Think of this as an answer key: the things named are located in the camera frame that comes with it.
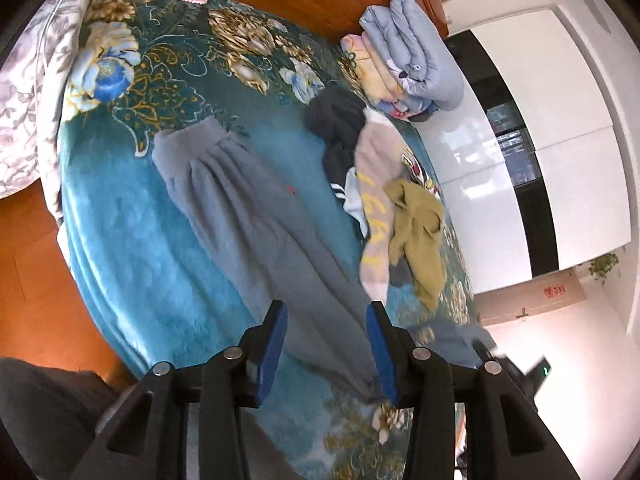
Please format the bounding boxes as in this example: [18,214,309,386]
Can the white patterned garment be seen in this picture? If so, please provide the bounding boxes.
[400,142,442,202]

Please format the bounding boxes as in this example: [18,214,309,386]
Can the navy white striped garment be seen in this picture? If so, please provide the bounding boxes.
[329,167,370,228]

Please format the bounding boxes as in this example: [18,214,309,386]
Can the folded grey-blue quilt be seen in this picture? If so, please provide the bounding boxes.
[358,0,465,112]

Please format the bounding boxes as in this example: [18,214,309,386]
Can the dark grey garment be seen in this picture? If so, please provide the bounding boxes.
[304,85,372,241]

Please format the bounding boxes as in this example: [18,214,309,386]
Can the folded peach floral blanket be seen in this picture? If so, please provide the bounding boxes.
[341,33,403,107]

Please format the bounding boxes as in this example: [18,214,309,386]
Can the white grey floral bedsheet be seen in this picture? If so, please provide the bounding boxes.
[0,0,110,221]

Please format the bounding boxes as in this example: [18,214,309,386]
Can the grey pants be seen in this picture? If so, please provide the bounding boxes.
[151,121,393,405]

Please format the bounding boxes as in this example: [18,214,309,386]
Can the teal floral bed blanket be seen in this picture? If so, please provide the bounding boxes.
[54,0,485,480]

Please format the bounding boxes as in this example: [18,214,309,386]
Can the person's dark trouser leg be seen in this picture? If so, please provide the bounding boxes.
[0,357,132,480]

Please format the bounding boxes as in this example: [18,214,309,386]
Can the beige fuzzy sweater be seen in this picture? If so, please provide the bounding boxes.
[353,109,407,302]

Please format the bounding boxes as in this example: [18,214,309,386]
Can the folded colourful cartoon blanket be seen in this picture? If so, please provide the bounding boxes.
[375,94,437,122]

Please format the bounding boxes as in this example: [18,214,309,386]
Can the yellow knit sweater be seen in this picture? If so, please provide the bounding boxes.
[382,178,447,314]

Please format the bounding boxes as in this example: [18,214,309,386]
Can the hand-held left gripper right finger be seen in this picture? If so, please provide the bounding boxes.
[365,301,581,480]

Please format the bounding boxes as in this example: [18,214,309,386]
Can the green hanging plant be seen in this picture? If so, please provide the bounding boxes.
[587,252,623,286]

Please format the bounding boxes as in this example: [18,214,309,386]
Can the white glossy wardrobe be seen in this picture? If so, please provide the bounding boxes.
[414,5,632,297]

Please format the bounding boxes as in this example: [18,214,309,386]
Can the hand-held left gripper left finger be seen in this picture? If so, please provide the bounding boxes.
[70,300,289,480]

